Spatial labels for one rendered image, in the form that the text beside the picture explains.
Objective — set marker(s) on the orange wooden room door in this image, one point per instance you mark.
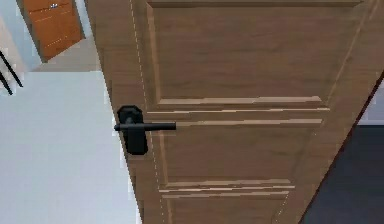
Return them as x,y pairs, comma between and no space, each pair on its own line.
53,26

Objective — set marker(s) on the black thin-legged furniture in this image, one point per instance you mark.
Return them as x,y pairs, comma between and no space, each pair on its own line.
10,71

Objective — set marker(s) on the brown wooden room door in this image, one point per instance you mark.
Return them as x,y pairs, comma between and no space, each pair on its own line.
240,66

